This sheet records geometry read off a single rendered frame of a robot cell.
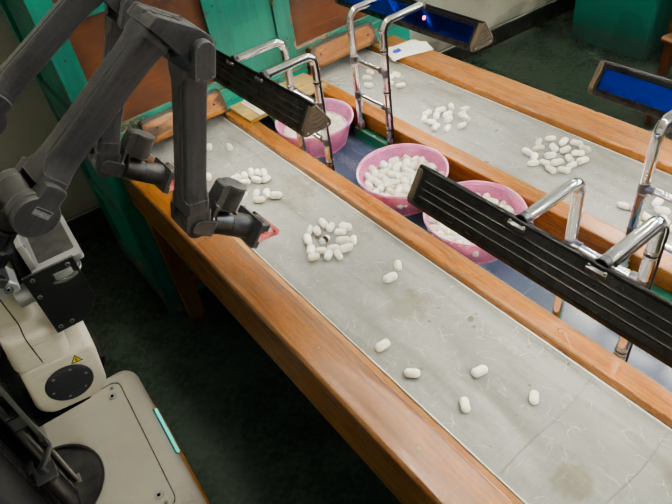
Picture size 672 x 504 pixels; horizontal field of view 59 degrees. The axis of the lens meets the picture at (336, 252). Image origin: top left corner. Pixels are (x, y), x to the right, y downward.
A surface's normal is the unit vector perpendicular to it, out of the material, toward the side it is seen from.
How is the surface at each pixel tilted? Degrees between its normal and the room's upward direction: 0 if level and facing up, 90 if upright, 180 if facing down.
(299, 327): 0
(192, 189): 92
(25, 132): 90
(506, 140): 0
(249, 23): 90
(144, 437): 0
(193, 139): 97
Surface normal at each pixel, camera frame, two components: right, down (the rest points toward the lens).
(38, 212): 0.66, 0.55
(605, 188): -0.13, -0.73
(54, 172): 0.75, 0.35
